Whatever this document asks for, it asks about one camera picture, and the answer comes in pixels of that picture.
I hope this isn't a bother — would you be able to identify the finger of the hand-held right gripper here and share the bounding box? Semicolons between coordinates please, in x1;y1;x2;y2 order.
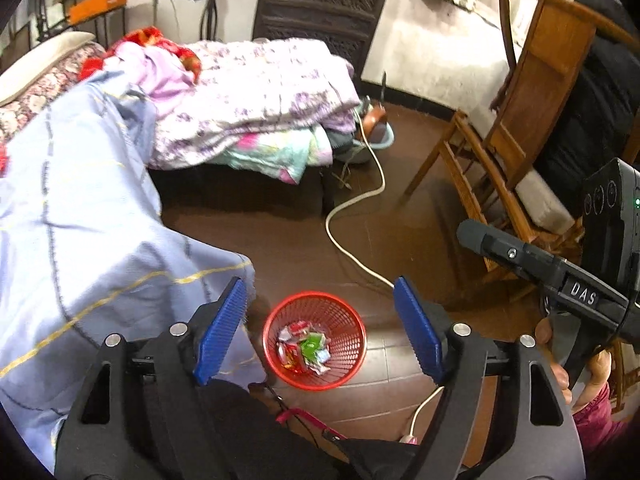
457;219;567;287

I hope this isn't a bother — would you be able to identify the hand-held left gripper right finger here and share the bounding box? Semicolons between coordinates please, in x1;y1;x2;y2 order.
394;275;587;480

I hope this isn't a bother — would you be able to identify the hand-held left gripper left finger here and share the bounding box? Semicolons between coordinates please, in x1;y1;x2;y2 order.
54;276;249;480

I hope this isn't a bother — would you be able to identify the red mesh basket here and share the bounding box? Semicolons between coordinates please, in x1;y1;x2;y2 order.
262;291;367;392

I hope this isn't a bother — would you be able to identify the green white snack packet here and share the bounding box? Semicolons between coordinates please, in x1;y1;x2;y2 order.
299;332;323;363

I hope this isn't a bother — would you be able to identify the person's right hand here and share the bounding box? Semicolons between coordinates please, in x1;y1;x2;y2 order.
534;318;614;413

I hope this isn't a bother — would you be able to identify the grey chair cushion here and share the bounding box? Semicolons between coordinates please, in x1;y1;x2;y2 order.
515;167;576;233

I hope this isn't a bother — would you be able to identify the person's left leg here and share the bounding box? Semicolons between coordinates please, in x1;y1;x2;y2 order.
200;379;321;480

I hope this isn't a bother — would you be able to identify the person's leg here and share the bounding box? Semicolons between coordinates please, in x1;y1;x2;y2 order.
340;437;436;480
200;379;321;480

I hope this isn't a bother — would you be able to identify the person's right leg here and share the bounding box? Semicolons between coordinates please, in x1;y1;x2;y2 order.
340;437;436;480

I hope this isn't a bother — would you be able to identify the blue basin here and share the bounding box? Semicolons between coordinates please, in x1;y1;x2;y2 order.
332;122;396;165

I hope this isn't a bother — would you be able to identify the blue checked sheet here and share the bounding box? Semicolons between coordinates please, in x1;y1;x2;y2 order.
0;70;266;476

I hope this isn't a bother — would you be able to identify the brown round appliance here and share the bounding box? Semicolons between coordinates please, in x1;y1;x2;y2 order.
361;102;388;143

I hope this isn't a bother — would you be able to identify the pastel floral blanket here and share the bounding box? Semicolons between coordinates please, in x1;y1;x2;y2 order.
220;125;333;185

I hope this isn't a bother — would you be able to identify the light wooden chair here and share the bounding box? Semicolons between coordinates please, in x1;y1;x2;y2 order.
402;0;640;311

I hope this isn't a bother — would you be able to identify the purple floral blanket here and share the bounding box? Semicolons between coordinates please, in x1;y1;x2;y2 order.
150;37;361;171

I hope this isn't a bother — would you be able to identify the lilac cloth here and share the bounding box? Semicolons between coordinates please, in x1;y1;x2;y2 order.
102;42;196;116

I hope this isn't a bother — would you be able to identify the carved wooden painting panel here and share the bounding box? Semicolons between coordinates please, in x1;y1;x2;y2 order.
252;0;398;68

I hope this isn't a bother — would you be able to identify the folded floral quilt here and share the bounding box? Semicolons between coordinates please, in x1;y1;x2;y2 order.
0;42;106;143

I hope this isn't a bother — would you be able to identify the red blanket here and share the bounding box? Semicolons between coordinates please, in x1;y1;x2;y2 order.
80;26;203;81

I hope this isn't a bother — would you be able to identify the white pillow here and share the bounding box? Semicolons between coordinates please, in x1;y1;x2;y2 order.
0;31;96;108

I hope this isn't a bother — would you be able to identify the orange box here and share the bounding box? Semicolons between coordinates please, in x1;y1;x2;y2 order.
69;0;127;23

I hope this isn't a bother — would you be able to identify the pink cord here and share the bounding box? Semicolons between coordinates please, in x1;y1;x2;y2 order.
276;406;351;443

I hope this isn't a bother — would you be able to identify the white cable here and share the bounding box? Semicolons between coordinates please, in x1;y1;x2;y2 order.
325;110;443;441

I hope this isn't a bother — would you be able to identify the black metal bed frame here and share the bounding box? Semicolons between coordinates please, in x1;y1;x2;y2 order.
202;0;218;43

